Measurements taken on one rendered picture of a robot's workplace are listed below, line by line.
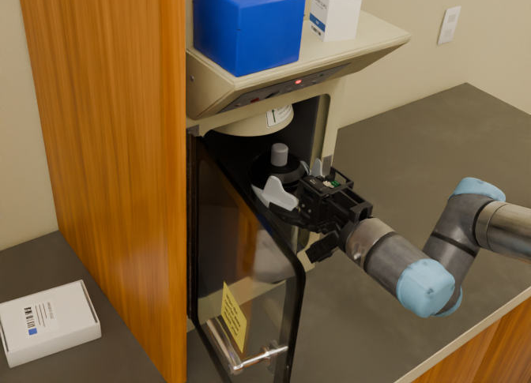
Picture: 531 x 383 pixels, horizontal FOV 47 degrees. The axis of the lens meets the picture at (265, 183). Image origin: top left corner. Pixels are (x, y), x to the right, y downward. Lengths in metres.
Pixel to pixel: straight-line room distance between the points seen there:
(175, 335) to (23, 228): 0.54
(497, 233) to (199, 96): 0.45
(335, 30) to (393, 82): 1.09
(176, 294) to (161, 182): 0.21
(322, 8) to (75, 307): 0.69
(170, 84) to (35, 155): 0.65
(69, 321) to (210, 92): 0.55
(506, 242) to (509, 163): 0.93
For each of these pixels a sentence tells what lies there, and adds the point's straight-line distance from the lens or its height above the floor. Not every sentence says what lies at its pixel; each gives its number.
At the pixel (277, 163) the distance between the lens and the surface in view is 1.03.
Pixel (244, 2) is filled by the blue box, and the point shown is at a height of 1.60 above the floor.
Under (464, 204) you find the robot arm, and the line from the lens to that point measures 0.97.
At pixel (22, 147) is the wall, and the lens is 1.31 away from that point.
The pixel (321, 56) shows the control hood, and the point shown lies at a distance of 0.82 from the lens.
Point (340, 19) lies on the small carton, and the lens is 0.86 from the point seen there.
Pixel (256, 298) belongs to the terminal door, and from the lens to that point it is 0.79.
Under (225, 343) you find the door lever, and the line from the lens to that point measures 0.82.
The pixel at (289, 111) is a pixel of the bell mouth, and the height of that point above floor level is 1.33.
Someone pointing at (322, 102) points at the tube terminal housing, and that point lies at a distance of 1.08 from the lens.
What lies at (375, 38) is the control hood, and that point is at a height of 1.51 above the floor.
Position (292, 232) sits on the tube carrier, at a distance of 1.09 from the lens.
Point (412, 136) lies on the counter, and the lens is 1.82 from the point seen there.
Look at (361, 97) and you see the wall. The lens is 1.86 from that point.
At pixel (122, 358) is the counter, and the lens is 1.15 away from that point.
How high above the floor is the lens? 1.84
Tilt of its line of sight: 36 degrees down
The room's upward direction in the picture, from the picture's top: 5 degrees clockwise
